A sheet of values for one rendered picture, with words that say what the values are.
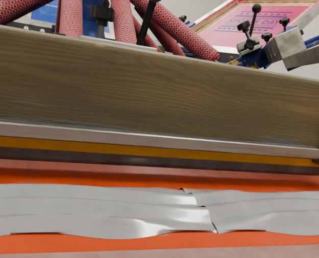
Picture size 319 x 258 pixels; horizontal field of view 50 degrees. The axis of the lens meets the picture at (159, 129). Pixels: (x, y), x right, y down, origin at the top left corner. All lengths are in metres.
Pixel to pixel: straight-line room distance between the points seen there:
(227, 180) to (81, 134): 0.14
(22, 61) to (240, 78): 0.18
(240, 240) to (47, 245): 0.11
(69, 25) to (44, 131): 0.54
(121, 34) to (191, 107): 0.53
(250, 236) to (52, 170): 0.16
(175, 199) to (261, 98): 0.13
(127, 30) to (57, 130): 0.57
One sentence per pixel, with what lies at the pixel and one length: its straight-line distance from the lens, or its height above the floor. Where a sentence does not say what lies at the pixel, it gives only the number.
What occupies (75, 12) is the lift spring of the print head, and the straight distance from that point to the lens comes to 0.82.
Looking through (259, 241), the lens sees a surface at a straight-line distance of 0.23.
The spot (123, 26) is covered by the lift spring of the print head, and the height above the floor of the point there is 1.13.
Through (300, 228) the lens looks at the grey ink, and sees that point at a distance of 0.26.
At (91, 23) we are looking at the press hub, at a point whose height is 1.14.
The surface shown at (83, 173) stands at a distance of 0.28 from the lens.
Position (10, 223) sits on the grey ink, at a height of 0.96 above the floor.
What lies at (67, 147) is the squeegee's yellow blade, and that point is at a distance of 0.28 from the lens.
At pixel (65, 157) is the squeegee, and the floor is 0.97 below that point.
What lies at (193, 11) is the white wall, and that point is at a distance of 4.81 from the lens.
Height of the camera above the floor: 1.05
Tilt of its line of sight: 10 degrees down
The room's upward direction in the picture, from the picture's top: 9 degrees clockwise
